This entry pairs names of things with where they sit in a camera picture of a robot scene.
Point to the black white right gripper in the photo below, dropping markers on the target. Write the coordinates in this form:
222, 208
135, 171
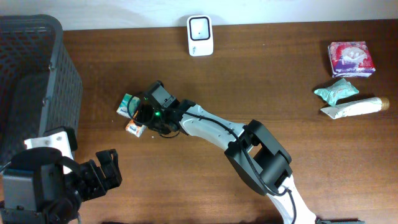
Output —
142, 115

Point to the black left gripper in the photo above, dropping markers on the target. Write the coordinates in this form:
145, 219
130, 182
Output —
104, 173

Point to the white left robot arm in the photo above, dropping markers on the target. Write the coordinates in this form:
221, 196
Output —
44, 184

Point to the teal small tissue pack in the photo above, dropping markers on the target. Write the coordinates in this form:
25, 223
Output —
128, 105

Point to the grey plastic basket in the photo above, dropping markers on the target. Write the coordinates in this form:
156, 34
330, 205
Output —
40, 85

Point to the white cream tube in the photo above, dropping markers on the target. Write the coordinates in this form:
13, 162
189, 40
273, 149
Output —
356, 108

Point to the orange small tissue pack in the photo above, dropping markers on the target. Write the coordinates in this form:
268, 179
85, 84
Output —
135, 129

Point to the green wipes pack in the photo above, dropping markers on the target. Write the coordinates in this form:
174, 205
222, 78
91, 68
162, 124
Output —
339, 90

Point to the red purple tissue pack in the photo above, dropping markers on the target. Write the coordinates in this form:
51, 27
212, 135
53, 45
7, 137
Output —
350, 59

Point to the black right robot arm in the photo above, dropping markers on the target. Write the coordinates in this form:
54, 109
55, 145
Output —
259, 159

